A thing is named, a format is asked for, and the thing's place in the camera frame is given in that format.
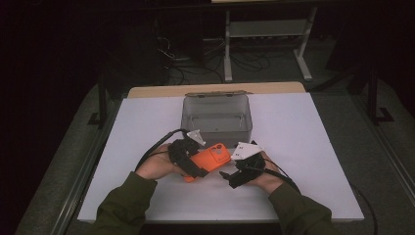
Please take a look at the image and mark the person's left hand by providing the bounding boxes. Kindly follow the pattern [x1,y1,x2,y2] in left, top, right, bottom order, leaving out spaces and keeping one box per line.
[135,143,188,181]

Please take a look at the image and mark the black metal stand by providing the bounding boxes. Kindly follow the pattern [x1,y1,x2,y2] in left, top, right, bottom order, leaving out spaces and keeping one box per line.
[87,71,109,128]
[368,65,395,125]

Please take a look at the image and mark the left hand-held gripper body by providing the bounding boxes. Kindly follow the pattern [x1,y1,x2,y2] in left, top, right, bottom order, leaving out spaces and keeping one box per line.
[167,129,208,165]

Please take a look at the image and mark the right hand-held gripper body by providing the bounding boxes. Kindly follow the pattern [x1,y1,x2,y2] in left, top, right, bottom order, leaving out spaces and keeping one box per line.
[230,140,267,174]

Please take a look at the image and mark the grey translucent plastic box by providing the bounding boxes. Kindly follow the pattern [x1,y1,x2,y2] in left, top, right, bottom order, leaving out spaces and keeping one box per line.
[180,90,254,150]

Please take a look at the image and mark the orange phone case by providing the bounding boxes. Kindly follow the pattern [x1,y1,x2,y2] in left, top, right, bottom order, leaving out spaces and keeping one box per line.
[184,142,232,183]

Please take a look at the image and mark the grey metal rail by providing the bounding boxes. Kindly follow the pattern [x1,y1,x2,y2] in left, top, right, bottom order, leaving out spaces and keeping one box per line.
[52,97,126,235]
[355,94,415,197]

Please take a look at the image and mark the tangle of floor cables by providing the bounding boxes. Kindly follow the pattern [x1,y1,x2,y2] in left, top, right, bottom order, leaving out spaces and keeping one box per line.
[156,35,272,86]

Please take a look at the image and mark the hand-held gripper black cable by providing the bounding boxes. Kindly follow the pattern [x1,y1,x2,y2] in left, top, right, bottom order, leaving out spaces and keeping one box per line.
[244,160,301,194]
[134,128,190,172]

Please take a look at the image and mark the left hand-held gripper black cable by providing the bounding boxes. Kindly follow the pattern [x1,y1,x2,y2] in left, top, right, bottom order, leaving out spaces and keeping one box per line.
[134,128,190,172]

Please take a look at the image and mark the white metal desk frame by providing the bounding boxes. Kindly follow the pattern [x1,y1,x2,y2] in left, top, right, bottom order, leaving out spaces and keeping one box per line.
[223,6,319,82]

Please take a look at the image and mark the thin black cable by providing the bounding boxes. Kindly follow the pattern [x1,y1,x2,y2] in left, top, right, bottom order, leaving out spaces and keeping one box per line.
[350,184,379,235]

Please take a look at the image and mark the right hand-held gripper black cable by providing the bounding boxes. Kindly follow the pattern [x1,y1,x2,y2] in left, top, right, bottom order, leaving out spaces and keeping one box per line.
[244,160,301,194]

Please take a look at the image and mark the person's right hand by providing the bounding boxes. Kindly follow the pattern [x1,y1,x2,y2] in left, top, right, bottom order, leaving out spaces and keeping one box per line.
[249,153,286,195]

